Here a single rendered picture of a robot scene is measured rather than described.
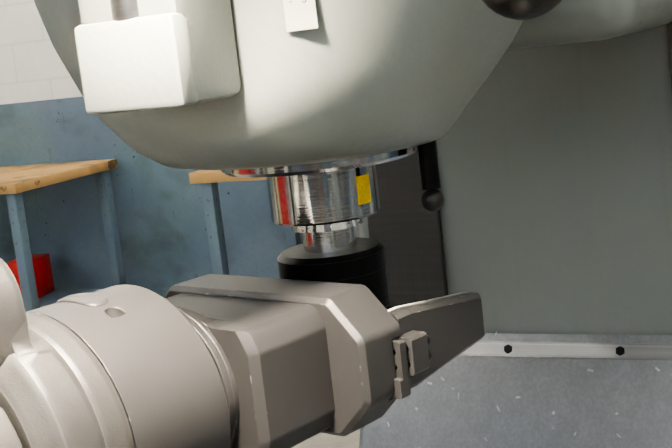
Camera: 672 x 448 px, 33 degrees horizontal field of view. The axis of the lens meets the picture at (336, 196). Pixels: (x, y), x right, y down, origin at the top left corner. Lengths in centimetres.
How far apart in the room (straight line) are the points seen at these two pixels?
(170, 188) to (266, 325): 524
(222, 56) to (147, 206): 536
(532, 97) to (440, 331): 40
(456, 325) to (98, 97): 18
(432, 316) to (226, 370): 9
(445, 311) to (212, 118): 13
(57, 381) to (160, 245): 538
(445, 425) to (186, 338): 51
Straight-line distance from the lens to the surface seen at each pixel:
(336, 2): 39
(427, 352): 45
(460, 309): 48
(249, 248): 547
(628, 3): 55
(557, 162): 84
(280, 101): 40
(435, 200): 47
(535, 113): 84
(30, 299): 526
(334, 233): 48
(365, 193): 48
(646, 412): 84
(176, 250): 570
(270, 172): 45
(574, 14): 55
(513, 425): 86
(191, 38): 37
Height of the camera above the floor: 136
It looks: 8 degrees down
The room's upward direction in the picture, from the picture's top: 7 degrees counter-clockwise
